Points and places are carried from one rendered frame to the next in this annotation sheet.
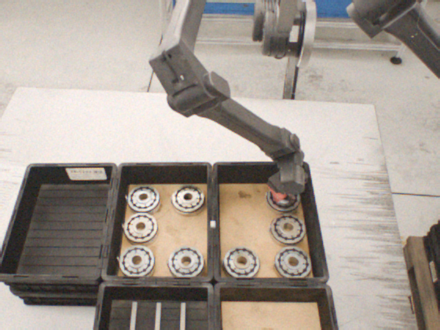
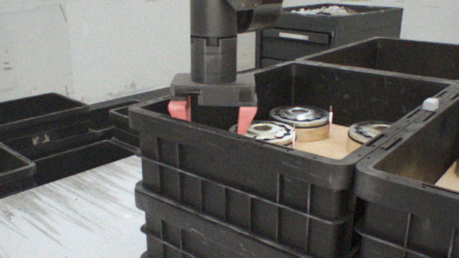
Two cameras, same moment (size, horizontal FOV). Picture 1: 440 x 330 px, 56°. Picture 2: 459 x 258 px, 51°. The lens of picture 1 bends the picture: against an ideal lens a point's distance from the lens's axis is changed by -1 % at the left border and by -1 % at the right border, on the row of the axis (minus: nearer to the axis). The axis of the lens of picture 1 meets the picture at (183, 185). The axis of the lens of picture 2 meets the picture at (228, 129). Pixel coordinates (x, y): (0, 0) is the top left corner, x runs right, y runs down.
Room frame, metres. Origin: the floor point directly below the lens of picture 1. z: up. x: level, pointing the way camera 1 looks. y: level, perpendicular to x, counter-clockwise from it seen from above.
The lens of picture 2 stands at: (1.18, 0.02, 1.10)
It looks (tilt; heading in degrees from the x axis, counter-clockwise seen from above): 19 degrees down; 212
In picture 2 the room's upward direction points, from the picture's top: straight up
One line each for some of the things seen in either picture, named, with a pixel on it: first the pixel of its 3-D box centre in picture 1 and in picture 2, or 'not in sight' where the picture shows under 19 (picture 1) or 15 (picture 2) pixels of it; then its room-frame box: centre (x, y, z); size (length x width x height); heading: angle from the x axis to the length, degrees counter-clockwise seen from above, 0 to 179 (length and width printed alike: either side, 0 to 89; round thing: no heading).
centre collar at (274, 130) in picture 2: (288, 227); (262, 129); (0.58, -0.30, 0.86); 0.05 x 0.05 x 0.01
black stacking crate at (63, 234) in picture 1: (65, 225); not in sight; (0.65, 0.37, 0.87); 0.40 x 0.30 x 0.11; 174
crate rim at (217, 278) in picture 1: (265, 218); (308, 103); (0.59, -0.23, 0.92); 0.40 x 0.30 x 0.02; 174
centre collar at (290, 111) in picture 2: (293, 262); (299, 112); (0.47, -0.29, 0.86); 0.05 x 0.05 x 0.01
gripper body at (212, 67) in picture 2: (289, 173); (214, 64); (0.70, -0.31, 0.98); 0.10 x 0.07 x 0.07; 121
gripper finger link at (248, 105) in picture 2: (281, 190); (227, 119); (0.69, -0.29, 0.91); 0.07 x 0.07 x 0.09; 31
